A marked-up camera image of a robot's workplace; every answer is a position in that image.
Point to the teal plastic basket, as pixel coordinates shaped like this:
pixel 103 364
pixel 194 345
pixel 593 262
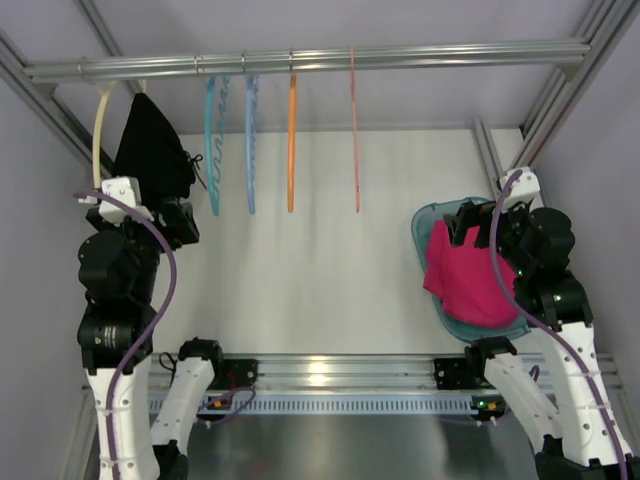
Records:
pixel 422 225

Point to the magenta cloth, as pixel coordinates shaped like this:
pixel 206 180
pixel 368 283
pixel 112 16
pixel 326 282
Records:
pixel 462 278

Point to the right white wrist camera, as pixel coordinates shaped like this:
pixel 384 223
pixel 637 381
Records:
pixel 523 190

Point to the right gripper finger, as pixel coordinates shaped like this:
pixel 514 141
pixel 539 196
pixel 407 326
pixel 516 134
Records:
pixel 482 240
pixel 458 224

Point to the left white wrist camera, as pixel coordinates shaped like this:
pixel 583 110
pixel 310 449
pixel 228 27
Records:
pixel 127 191

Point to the pink plastic hanger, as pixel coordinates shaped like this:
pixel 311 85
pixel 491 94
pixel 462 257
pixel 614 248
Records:
pixel 356 153

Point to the orange plastic hanger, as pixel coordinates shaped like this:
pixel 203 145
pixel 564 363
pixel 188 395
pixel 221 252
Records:
pixel 291 137

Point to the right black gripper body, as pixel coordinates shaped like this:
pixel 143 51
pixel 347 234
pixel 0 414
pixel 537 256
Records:
pixel 478 223

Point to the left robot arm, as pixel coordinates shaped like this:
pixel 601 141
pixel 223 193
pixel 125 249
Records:
pixel 129 272

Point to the light blue plastic hanger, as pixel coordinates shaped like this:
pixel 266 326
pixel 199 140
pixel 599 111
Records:
pixel 250 139

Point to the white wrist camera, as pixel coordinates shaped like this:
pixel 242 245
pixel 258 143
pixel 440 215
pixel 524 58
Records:
pixel 523 190
pixel 127 191

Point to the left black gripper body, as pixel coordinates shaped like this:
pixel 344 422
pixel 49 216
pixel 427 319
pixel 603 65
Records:
pixel 179 223

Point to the cream plastic hanger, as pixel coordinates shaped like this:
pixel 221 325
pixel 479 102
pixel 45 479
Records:
pixel 105 94

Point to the black trousers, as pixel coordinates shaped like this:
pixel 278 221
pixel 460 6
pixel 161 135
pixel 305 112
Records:
pixel 151 152

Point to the aluminium hanging rail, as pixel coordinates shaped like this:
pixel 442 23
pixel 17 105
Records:
pixel 535 52

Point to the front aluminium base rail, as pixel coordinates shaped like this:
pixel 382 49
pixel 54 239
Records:
pixel 420 385

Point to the teal plastic hanger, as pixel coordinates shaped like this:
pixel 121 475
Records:
pixel 214 127

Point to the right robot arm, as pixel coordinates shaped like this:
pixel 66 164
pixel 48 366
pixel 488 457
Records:
pixel 572 431

